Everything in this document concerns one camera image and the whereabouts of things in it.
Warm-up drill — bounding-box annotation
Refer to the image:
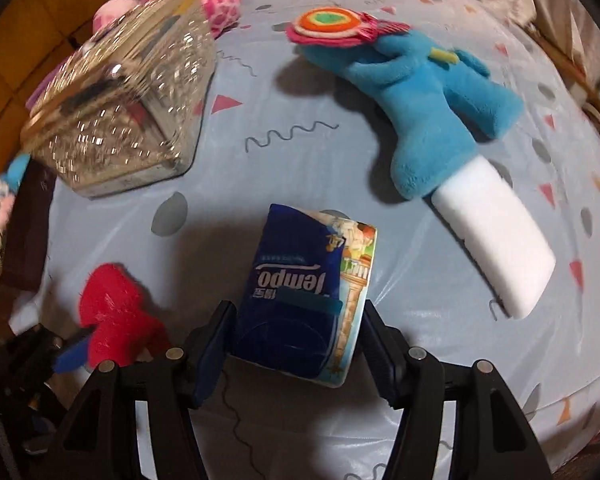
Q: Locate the blue tissue pack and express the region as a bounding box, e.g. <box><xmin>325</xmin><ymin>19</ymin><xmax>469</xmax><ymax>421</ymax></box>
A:
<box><xmin>230</xmin><ymin>203</ymin><xmax>378</xmax><ymax>390</ymax></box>

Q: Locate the thin black wire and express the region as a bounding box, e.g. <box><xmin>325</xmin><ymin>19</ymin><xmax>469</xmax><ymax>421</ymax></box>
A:
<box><xmin>222</xmin><ymin>375</ymin><xmax>261</xmax><ymax>480</ymax></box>

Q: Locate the pink spotted plush toy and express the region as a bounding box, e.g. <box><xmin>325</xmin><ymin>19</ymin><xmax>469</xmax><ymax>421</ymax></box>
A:
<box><xmin>92</xmin><ymin>0</ymin><xmax>243</xmax><ymax>41</ymax></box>

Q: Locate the white foam sponge block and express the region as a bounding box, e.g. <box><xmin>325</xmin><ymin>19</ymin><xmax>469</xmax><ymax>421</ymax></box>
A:
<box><xmin>432</xmin><ymin>155</ymin><xmax>557</xmax><ymax>320</ymax></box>

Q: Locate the clear plastic container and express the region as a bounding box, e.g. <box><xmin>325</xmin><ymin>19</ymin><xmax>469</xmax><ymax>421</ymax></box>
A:
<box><xmin>20</xmin><ymin>0</ymin><xmax>218</xmax><ymax>197</ymax></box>

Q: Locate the blue plush toy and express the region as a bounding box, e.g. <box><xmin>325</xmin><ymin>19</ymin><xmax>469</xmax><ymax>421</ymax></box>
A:
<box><xmin>307</xmin><ymin>30</ymin><xmax>525</xmax><ymax>201</ymax></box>

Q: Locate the round colourful felt toy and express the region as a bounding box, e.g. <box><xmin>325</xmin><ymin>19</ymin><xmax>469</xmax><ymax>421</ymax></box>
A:
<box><xmin>285</xmin><ymin>6</ymin><xmax>411</xmax><ymax>50</ymax></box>

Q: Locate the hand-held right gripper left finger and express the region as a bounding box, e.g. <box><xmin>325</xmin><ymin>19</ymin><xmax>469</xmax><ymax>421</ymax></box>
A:
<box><xmin>55</xmin><ymin>300</ymin><xmax>238</xmax><ymax>480</ymax></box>

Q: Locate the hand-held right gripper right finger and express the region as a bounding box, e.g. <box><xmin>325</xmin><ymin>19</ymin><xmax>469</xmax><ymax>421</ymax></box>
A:
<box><xmin>362</xmin><ymin>304</ymin><xmax>553</xmax><ymax>480</ymax></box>

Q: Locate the light blue printed tablecloth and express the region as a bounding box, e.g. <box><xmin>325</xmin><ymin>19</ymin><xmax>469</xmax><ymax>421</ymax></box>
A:
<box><xmin>10</xmin><ymin>0</ymin><xmax>600</xmax><ymax>480</ymax></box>

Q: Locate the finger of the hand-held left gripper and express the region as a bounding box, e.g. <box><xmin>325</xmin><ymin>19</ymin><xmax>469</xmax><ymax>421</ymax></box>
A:
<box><xmin>55</xmin><ymin>327</ymin><xmax>98</xmax><ymax>373</ymax></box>

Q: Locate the red plush toy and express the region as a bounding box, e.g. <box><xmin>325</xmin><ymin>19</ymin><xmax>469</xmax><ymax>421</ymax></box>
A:
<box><xmin>77</xmin><ymin>262</ymin><xmax>173</xmax><ymax>368</ymax></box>

